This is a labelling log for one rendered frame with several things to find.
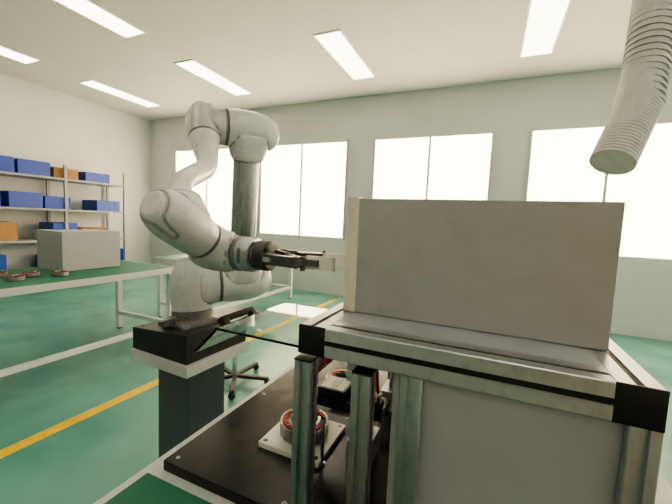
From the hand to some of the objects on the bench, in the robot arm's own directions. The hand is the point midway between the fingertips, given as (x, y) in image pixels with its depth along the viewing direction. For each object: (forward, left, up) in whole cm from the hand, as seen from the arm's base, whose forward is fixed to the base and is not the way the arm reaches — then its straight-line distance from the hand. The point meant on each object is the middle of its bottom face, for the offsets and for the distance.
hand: (331, 261), depth 78 cm
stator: (-5, -4, -40) cm, 40 cm away
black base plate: (-7, +8, -43) cm, 44 cm away
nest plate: (-5, -4, -41) cm, 42 cm away
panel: (+16, +14, -42) cm, 48 cm away
